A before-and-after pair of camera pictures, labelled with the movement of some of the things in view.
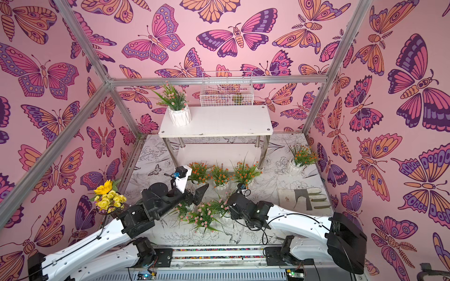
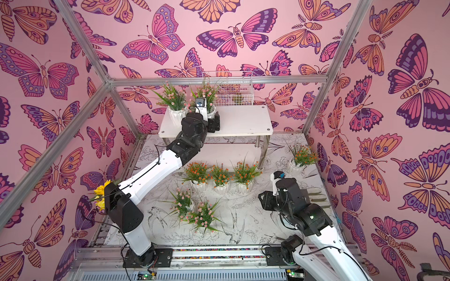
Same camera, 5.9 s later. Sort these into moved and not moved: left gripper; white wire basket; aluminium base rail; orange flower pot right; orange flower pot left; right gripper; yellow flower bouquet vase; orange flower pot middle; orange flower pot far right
Moved: left gripper; right gripper
Not moved: aluminium base rail; orange flower pot right; orange flower pot middle; orange flower pot far right; white wire basket; orange flower pot left; yellow flower bouquet vase
